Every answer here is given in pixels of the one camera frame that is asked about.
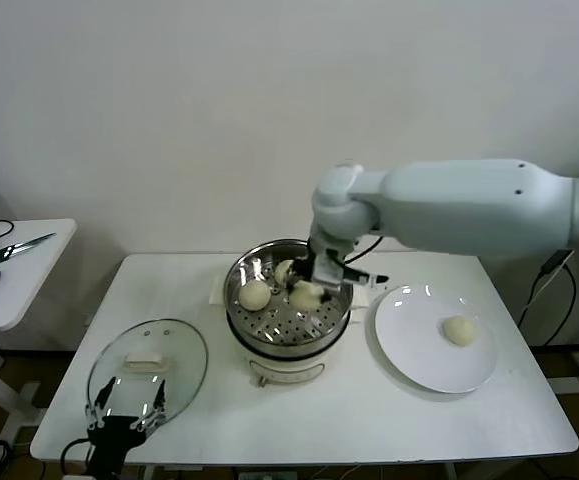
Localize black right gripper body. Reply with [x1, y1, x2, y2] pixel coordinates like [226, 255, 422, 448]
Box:
[290, 238, 321, 288]

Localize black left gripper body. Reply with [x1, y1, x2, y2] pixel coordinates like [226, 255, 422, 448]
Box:
[87, 414, 150, 480]

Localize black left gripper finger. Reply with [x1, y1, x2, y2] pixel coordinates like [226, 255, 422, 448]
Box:
[131, 378, 168, 432]
[84, 377, 117, 431]

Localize white steamed baozi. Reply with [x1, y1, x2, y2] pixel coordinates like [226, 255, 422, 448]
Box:
[287, 280, 326, 312]
[274, 259, 298, 288]
[238, 279, 272, 313]
[441, 315, 480, 349]

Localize glass lid with cream handle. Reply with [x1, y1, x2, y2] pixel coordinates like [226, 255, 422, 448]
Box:
[87, 318, 209, 434]

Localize perforated steel steamer basket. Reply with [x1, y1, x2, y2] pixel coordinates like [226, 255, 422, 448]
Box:
[223, 238, 355, 361]

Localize cream electric cooker base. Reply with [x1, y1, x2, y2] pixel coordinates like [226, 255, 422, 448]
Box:
[210, 276, 370, 390]

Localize white round plate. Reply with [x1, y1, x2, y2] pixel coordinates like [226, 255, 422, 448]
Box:
[374, 284, 499, 395]

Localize white side table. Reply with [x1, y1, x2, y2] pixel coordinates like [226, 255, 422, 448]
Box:
[0, 218, 79, 436]

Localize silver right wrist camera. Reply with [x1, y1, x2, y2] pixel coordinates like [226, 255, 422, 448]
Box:
[312, 249, 346, 294]

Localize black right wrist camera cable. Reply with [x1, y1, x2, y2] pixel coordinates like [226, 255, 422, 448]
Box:
[341, 234, 390, 289]

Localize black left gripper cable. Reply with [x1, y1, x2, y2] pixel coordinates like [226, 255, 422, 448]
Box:
[60, 436, 95, 480]

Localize steel scissors with black handle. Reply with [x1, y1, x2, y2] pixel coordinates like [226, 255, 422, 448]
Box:
[0, 232, 58, 267]

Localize black power adapter with cable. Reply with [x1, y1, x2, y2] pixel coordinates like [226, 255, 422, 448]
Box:
[516, 248, 578, 347]

